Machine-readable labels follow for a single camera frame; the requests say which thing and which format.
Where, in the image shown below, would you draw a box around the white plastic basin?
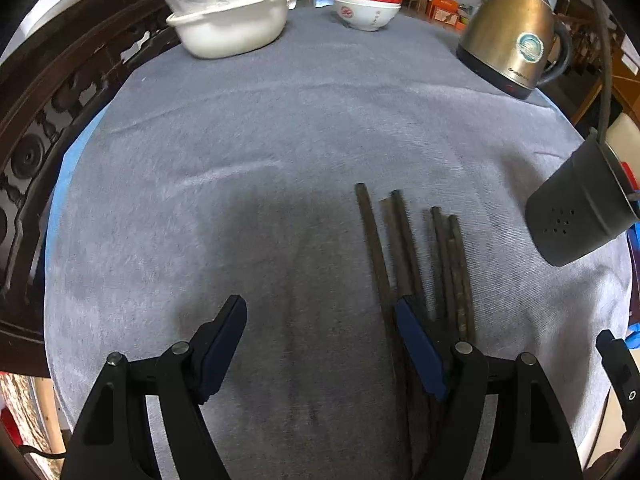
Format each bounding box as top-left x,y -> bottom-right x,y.
166,0 -> 297,59

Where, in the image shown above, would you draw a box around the pile of dark chopsticks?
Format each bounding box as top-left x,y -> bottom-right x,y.
354,182 -> 478,480

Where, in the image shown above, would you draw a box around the dark grey utensil holder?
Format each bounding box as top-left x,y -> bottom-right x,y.
525,137 -> 640,267

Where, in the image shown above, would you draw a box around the carved dark wooden bench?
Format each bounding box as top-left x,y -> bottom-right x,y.
0,0 -> 181,376

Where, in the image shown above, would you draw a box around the gold electric kettle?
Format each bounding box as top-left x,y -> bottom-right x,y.
456,0 -> 573,101

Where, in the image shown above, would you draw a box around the grey table cloth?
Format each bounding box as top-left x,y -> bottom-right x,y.
44,5 -> 633,480

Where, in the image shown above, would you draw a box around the orange cardboard box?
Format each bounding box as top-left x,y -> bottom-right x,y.
427,0 -> 461,23

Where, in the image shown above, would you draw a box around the dark cable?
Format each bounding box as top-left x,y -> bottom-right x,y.
585,0 -> 617,143

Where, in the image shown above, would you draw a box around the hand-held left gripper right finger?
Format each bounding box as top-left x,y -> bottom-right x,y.
394,295 -> 585,480

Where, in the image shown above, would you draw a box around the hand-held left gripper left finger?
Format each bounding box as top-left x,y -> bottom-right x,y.
60,294 -> 248,480

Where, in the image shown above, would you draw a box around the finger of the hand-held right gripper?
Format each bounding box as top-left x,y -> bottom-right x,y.
595,329 -> 640,433

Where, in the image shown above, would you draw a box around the white bowl red print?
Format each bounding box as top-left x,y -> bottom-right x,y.
334,0 -> 402,32

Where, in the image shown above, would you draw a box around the blue table cloth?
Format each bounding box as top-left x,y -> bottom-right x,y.
45,95 -> 640,351

